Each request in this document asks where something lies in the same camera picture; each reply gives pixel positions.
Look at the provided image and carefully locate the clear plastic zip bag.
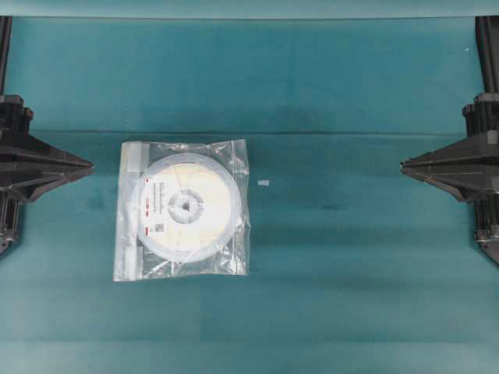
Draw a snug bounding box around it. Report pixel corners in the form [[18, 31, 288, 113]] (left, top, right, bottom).
[[113, 139, 250, 282]]

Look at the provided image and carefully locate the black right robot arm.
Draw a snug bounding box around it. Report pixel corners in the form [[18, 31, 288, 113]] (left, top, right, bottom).
[[401, 93, 498, 260]]

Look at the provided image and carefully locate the left black frame rail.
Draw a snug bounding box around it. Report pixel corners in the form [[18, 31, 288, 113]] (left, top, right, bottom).
[[0, 16, 12, 95]]

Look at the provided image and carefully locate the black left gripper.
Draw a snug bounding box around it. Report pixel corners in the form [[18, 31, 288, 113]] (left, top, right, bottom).
[[1, 132, 94, 203]]

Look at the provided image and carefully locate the right black frame rail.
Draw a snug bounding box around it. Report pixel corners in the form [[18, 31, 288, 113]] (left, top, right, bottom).
[[475, 16, 499, 94]]

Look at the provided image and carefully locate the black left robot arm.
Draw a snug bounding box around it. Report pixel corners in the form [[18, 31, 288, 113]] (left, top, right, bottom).
[[1, 95, 94, 252]]

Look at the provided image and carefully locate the black frame rail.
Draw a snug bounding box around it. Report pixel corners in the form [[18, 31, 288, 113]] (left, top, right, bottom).
[[475, 16, 499, 94], [0, 16, 12, 95]]

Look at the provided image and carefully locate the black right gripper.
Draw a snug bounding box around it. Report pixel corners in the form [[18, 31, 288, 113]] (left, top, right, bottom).
[[400, 130, 498, 203]]

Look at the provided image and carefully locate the white component reel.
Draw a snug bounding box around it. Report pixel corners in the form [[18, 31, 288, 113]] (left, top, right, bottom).
[[137, 153, 242, 263]]

